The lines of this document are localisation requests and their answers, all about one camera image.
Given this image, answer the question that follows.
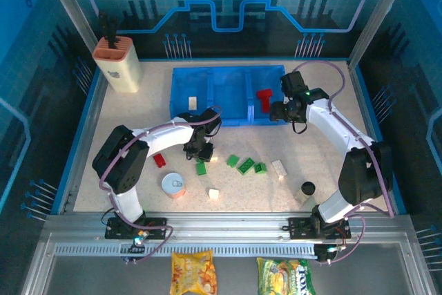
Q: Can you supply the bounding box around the small bottle with black cap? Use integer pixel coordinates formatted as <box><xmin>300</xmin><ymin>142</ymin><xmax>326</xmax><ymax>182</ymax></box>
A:
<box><xmin>296</xmin><ymin>180</ymin><xmax>317</xmax><ymax>206</ymax></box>

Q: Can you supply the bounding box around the small LED circuit board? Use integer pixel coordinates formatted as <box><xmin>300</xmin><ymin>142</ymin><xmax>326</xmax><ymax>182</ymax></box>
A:
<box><xmin>131</xmin><ymin>227</ymin><xmax>153</xmax><ymax>246</ymax></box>
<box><xmin>323</xmin><ymin>242</ymin><xmax>346</xmax><ymax>257</ymax></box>

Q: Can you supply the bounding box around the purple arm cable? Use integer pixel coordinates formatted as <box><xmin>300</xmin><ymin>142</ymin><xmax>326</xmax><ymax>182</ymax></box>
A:
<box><xmin>291</xmin><ymin>60</ymin><xmax>394</xmax><ymax>265</ymax></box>
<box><xmin>99</xmin><ymin>105</ymin><xmax>222</xmax><ymax>265</ymax></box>

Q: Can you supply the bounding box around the aluminium frame beam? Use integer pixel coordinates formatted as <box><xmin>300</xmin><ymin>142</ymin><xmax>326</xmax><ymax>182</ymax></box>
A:
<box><xmin>41</xmin><ymin>211</ymin><xmax>414</xmax><ymax>240</ymax></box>

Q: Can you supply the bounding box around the long green lego brick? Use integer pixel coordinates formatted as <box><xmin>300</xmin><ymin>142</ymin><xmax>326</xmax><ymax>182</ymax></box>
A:
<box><xmin>238</xmin><ymin>157</ymin><xmax>256</xmax><ymax>174</ymax></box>

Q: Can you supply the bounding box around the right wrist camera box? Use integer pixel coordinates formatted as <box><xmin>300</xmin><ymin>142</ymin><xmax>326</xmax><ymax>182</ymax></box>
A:
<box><xmin>280</xmin><ymin>70</ymin><xmax>309</xmax><ymax>97</ymax></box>

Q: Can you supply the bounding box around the blue three-compartment bin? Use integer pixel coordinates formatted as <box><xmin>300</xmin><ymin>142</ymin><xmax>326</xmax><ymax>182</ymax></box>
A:
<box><xmin>169</xmin><ymin>64</ymin><xmax>293</xmax><ymax>129</ymax></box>

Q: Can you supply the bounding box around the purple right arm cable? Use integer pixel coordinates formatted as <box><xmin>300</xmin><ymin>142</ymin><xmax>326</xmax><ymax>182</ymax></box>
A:
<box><xmin>291</xmin><ymin>60</ymin><xmax>394</xmax><ymax>265</ymax></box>

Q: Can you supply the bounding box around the slotted grey cable duct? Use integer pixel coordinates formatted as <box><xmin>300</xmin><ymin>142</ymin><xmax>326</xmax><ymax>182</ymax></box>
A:
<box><xmin>54</xmin><ymin>242</ymin><xmax>320</xmax><ymax>258</ymax></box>

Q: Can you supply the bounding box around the tin can with pull tab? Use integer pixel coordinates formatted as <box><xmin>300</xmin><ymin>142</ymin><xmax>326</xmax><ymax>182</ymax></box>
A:
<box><xmin>161</xmin><ymin>172</ymin><xmax>187</xmax><ymax>200</ymax></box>

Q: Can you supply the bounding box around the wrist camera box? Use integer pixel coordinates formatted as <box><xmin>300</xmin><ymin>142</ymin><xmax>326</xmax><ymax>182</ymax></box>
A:
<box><xmin>280</xmin><ymin>70</ymin><xmax>309</xmax><ymax>97</ymax></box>
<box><xmin>199</xmin><ymin>107</ymin><xmax>222</xmax><ymax>137</ymax></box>

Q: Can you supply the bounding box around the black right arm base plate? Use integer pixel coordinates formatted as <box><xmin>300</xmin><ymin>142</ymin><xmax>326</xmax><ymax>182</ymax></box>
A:
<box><xmin>288</xmin><ymin>217</ymin><xmax>352</xmax><ymax>240</ymax></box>

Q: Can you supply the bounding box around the green snack bag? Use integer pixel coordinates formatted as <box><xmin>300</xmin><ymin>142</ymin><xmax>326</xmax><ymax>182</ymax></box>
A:
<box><xmin>256</xmin><ymin>256</ymin><xmax>318</xmax><ymax>295</ymax></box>

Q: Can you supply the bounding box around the aluminium frame post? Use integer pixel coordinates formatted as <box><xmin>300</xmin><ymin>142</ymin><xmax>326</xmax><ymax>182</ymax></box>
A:
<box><xmin>37</xmin><ymin>0</ymin><xmax>101</xmax><ymax>55</ymax></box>
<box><xmin>347</xmin><ymin>0</ymin><xmax>415</xmax><ymax>68</ymax></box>

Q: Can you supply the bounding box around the black knife handle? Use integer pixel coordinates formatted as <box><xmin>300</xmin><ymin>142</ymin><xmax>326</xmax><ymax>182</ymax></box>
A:
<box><xmin>108</xmin><ymin>17</ymin><xmax>118</xmax><ymax>49</ymax></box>
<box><xmin>97</xmin><ymin>10</ymin><xmax>111</xmax><ymax>49</ymax></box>

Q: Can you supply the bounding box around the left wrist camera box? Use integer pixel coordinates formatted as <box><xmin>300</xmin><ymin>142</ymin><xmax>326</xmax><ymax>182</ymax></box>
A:
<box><xmin>199</xmin><ymin>107</ymin><xmax>222</xmax><ymax>137</ymax></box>

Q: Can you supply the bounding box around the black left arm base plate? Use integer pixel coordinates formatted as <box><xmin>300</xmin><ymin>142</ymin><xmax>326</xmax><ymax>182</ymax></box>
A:
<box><xmin>104</xmin><ymin>217</ymin><xmax>169</xmax><ymax>240</ymax></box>

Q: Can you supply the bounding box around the yellow chip bag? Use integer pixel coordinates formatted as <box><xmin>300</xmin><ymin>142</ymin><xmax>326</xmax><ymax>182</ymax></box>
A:
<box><xmin>170</xmin><ymin>249</ymin><xmax>218</xmax><ymax>295</ymax></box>

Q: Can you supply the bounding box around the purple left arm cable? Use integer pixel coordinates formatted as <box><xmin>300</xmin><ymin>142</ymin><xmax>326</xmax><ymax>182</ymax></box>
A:
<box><xmin>99</xmin><ymin>105</ymin><xmax>222</xmax><ymax>265</ymax></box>

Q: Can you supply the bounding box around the cream and peach knife block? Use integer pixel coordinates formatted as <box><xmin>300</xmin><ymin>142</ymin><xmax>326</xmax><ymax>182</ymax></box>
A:
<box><xmin>92</xmin><ymin>35</ymin><xmax>144</xmax><ymax>94</ymax></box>

